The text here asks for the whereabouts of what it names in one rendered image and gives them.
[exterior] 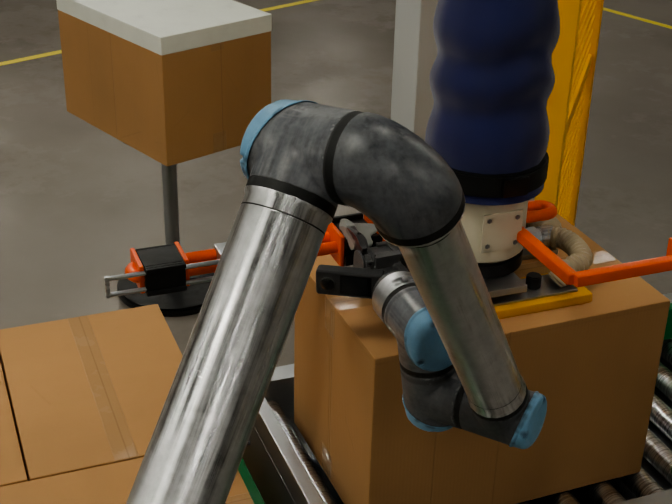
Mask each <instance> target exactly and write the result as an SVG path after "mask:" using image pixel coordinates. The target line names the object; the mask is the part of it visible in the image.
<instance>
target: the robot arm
mask: <svg viewBox="0 0 672 504"><path fill-rule="evenodd" d="M240 154H241V155H242V156H243V158H242V159H241V160H240V165H241V169H242V172H243V174H244V176H245V177H246V178H247V179H248V181H247V184H246V186H245V189H244V191H245V195H244V198H243V200H242V203H241V205H240V208H239V211H238V213H237V216H236V218H235V221H234V224H233V226H232V229H231V231H230V234H229V237H228V239H227V242H226V244H225V247H224V250H223V252H222V255H221V257H220V260H219V263H218V265H217V268H216V270H215V273H214V276H213V278H212V281H211V283H210V286H209V289H208V291H207V294H206V296H205V299H204V302H203V304H202V307H201V309H200V312H199V315H198V317H197V320H196V322H195V325H194V328H193V330H192V333H191V336H190V338H189V341H188V343H187V346H186V349H185V351H184V354H183V356H182V359H181V362H180V364H179V367H178V369H177V372H176V375H175V377H174V380H173V382H172V385H171V388H170V390H169V393H168V395H167V398H166V401H165V403H164V406H163V408H162V411H161V414H160V416H159V419H158V421H157V424H156V427H155V429H154V432H153V434H152V437H151V440H150V442H149V445H148V447H147V450H146V453H145V455H144V458H143V460H142V463H141V466H140V468H139V471H138V473H137V476H136V479H135V481H134V484H133V486H132V489H131V492H130V494H129V497H128V499H127V502H126V504H225V502H226V500H227V497H228V494H229V492H230V489H231V486H232V484H233V481H234V478H235V476H236V473H237V470H238V467H239V465H240V462H241V459H242V457H243V454H244V451H245V449H246V446H247V443H248V440H249V438H250V435H251V432H252V430H253V427H254V424H255V422H256V419H257V416H258V414H259V411H260V408H261V405H262V403H263V400H264V397H265V395H266V392H267V389H268V387H269V384H270V381H271V378H272V376H273V373H274V370H275V368H276V365H277V362H278V360H279V357H280V354H281V352H282V349H283V346H284V343H285V341H286V338H287V335H288V333H289V330H290V327H291V325H292V322H293V319H294V316H295V314H296V311H297V308H298V306H299V303H300V300H301V298H302V295H303V292H304V290H305V287H306V284H307V281H308V279H309V276H310V273H311V271H312V268H313V265H314V263H315V260H316V257H317V255H318V252H319V249H320V246H321V244H322V241H323V238H324V236H325V233H326V230H327V228H328V225H329V224H330V223H332V220H333V217H334V215H335V212H336V210H337V207H338V204H340V205H344V206H348V207H353V208H355V209H356V210H358V211H359V212H361V213H363V214H364V215H365V216H366V217H368V218H369V219H370V220H371V221H372V222H373V223H374V224H372V223H352V222H351V221H349V220H348V219H341V220H340V224H339V229H340V230H341V231H342V233H343V235H344V237H346V239H347V240H348V244H349V247H350V249H351V250H355V252H354V258H353V265H348V266H346V265H345V260H344V266H334V265H323V264H320V265H319V266H318V267H317V269H316V292H317V293H318V294H327V295H338V296H348V297H359V298H369V299H372V305H373V309H374V311H375V312H376V314H377V315H378V316H379V317H380V319H381V320H382V321H383V323H384V324H385V325H386V326H387V328H388V329H389V330H390V332H391V333H392V334H393V335H394V337H395V338H396V340H397V344H398V354H399V362H400V371H401V380H402V389H403V395H402V400H403V405H404V407H405V412H406V415H407V417H408V419H409V421H410V422H411V423H412V424H413V425H414V426H416V427H417V428H419V429H422V430H424V431H428V432H442V431H446V430H449V429H451V428H452V427H455V428H458V429H463V430H466V431H469V432H472V433H475V434H477V435H480V436H483V437H486V438H489V439H492V440H495V441H498V442H501V443H504V444H507V445H509V447H516V448H519V449H527V448H529V447H530V446H531V445H532V444H533V443H534V442H535V441H536V439H537V437H538V436H539V433H540V432H541V429H542V427H543V424H544V421H545V417H546V412H547V400H546V397H545V396H544V395H543V394H540V393H539V392H538V391H535V392H534V391H531V390H528V389H527V386H526V383H525V381H524V379H523V377H522V376H521V374H520V372H519V369H518V367H517V364H516V362H515V359H514V357H513V354H512V351H511V349H510V346H509V344H508V341H507V338H506V336H505V333H504V331H503V328H502V325H501V323H500V320H499V318H498V315H497V313H496V310H495V307H494V305H493V302H492V300H491V297H490V294H489V292H488V289H487V287H486V284H485V281H484V279H483V276H482V274H481V271H480V269H479V266H478V263H477V261H476V258H475V256H474V253H473V250H472V248H471V245H470V243H469V240H468V237H467V235H466V232H465V230H464V227H463V225H462V222H461V219H462V217H463V214H464V211H465V196H464V193H463V190H462V188H461V185H460V182H459V180H458V178H457V176H456V175H455V173H454V171H453V170H452V169H451V167H450V166H449V165H448V164H447V162H446V161H445V160H444V159H443V158H442V156H441V155H440V154H439V153H437V152H436V151H435V150H434V149H433V148H432V147H431V146H430V145H429V144H427V143H426V142H425V141H424V140H423V139H421V138H420V137H419V136H417V135H416V134H415V133H413V132H412V131H410V130H409V129H408V128H406V127H404V126H402V125H401V124H399V123H397V122H395V121H393V120H391V119H389V118H386V117H384V116H381V115H379V114H375V113H370V112H360V111H355V110H350V109H344V108H339V107H333V106H328V105H322V104H318V103H316V102H313V101H309V100H298V101H296V100H288V99H284V100H278V101H275V102H273V103H272V104H268V105H267V106H265V107H264V108H263V109H261V110H260V111H259V112H258V113H257V114H256V115H255V117H254V118H253V119H252V120H251V122H250V124H249V125H248V127H247V129H246V131H245V134H244V136H243V139H242V143H241V148H240ZM377 231H378V233H379V234H380V235H381V237H382V238H383V239H384V240H386V241H382V242H376V246H373V247H371V246H372V244H373V241H372V239H371V236H372V235H373V234H375V233H376V232H377Z"/></svg>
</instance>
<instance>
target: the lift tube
mask: <svg viewBox="0 0 672 504"><path fill-rule="evenodd" d="M433 33H434V38H435V42H436V45H437V57H436V59H435V61H434V63H433V65H432V68H431V71H430V74H429V83H430V88H431V92H432V96H433V100H434V103H433V109H432V111H431V114H430V117H429V120H428V123H427V127H426V132H425V142H426V143H427V144H429V145H430V146H431V147H432V148H433V149H434V150H435V151H436V152H437V153H439V154H440V155H441V156H442V158H443V159H444V160H445V161H446V162H447V164H448V165H449V166H450V167H451V168H454V169H457V170H460V171H466V172H472V173H479V174H494V175H496V174H509V173H517V172H521V171H524V170H527V169H529V168H532V167H534V166H536V165H538V164H539V163H540V162H541V161H542V159H543V158H544V156H545V154H546V151H547V147H548V142H549V135H550V127H549V120H548V115H547V110H546V107H547V100H548V98H549V96H550V94H551V92H552V90H553V88H554V84H555V74H554V70H553V66H552V53H553V51H554V49H555V47H556V44H557V42H558V39H559V35H560V16H559V8H558V0H438V3H437V7H436V10H435V14H434V19H433ZM543 188H544V184H543V185H542V186H540V187H539V188H537V189H536V190H534V191H531V192H529V193H528V194H527V195H522V196H515V197H508V198H502V197H499V198H488V197H475V196H468V195H464V196H465V203H469V204H476V205H492V206H495V205H510V204H516V203H521V202H524V201H528V200H530V199H532V198H534V197H536V196H537V195H539V194H540V193H541V192H542V190H543Z"/></svg>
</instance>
